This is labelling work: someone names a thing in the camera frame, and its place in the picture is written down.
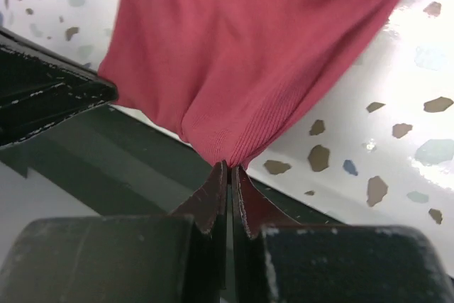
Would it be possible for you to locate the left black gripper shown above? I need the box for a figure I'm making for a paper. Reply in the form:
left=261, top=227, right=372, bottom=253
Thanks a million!
left=1, top=28, right=118, bottom=147

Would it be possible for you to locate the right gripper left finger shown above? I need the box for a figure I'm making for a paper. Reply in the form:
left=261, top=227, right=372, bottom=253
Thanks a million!
left=1, top=163, right=227, bottom=302

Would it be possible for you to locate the red tank top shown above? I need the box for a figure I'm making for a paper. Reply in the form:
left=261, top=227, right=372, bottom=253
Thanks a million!
left=99, top=0, right=399, bottom=167

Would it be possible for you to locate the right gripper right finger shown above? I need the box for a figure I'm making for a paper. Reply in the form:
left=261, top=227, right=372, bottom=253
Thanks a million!
left=231, top=167, right=453, bottom=302

